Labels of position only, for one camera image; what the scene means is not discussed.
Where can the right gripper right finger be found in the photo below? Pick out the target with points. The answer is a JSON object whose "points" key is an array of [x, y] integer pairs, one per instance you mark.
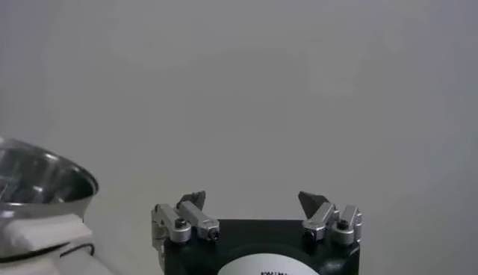
{"points": [[323, 220]]}

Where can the stainless steel steamer basket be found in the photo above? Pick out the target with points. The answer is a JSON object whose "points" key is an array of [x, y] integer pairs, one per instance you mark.
{"points": [[37, 183]]}

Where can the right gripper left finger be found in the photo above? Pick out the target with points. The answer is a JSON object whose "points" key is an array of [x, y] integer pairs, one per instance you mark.
{"points": [[186, 222]]}

